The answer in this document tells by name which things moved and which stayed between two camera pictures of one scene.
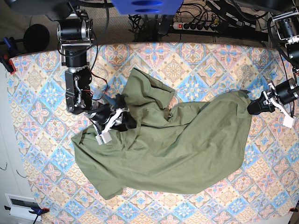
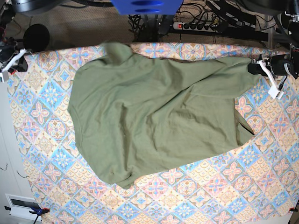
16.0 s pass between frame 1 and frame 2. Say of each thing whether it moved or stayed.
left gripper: moved
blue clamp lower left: stayed
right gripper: moved
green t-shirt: moved
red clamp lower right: stayed
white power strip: stayed
